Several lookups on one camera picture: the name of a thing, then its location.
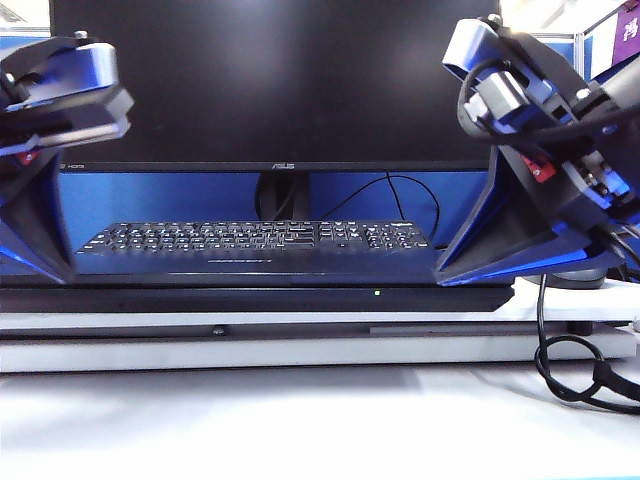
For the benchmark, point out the white layered desk platform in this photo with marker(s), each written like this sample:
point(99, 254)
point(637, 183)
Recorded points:
point(300, 352)

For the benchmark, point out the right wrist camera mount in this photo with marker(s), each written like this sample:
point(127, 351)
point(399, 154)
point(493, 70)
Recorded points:
point(500, 95)

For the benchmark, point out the black Hasee laptop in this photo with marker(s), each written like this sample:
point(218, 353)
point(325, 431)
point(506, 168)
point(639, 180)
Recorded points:
point(250, 300)

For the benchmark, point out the blue partition with aluminium post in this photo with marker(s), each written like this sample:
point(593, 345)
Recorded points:
point(595, 55)

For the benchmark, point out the blue office partition panel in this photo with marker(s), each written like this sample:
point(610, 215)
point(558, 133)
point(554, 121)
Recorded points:
point(150, 200)

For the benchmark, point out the purple and white sign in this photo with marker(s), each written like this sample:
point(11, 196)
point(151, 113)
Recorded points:
point(629, 35)

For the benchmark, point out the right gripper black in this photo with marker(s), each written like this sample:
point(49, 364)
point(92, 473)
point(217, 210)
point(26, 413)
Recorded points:
point(600, 165)

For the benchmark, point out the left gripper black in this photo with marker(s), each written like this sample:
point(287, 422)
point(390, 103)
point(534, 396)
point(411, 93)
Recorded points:
point(75, 120)

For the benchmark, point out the black and grey mouse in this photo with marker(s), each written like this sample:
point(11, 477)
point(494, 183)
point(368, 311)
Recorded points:
point(575, 280)

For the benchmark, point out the black desktop keyboard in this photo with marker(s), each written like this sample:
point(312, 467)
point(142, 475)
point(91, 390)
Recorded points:
point(250, 237)

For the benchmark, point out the black ASUS monitor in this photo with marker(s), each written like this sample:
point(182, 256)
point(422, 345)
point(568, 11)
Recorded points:
point(275, 85)

